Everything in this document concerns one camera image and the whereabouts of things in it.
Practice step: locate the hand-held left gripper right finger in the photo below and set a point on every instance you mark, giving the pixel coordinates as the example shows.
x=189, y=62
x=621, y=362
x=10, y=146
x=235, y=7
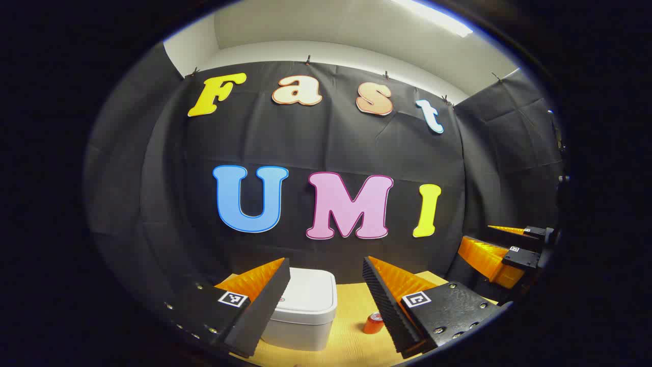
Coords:
x=389, y=316

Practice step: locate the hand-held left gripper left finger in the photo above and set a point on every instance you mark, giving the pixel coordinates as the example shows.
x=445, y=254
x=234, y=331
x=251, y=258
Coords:
x=265, y=311

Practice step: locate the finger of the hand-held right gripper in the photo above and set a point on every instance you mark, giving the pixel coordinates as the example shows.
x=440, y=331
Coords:
x=535, y=233
x=484, y=257

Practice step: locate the white desktop garbage bin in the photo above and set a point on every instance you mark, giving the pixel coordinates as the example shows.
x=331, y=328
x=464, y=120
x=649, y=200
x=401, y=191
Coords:
x=305, y=300

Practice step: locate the wooden desktop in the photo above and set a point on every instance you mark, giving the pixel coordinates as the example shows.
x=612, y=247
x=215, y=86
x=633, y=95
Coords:
x=346, y=316

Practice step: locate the black backdrop cloth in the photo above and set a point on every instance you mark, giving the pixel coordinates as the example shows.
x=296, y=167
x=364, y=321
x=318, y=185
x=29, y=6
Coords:
x=305, y=148

